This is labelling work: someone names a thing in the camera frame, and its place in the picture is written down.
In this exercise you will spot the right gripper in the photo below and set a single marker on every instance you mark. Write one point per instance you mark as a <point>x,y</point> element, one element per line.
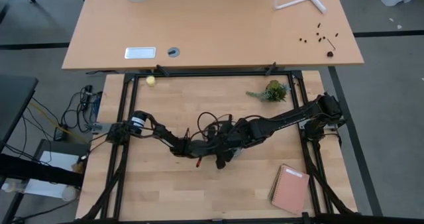
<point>236,134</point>

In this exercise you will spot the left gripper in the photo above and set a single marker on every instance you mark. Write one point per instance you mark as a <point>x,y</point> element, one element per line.
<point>203,148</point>

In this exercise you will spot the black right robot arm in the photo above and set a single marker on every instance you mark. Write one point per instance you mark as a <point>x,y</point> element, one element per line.
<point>291,116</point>

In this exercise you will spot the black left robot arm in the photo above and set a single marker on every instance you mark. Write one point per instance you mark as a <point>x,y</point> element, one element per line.
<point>165,136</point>

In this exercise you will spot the potted succulent plant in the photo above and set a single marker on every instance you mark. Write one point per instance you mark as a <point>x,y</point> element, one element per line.
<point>275,92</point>

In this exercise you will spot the pink spiral notebook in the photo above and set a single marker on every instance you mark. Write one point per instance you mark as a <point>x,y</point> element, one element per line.
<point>291,191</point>

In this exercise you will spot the light wooden desk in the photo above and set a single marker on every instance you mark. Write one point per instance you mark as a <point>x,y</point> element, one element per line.
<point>215,25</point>

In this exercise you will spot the black allen key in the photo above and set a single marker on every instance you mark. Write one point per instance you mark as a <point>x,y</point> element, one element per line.
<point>331,44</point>

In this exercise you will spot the white sheet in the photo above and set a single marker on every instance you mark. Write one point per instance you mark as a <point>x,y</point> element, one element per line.
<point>56,159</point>

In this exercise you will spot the black beam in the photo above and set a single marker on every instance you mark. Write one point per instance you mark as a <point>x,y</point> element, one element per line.
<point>33,171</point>

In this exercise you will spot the black side desk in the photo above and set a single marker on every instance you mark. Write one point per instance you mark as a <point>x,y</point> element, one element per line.
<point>13,101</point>

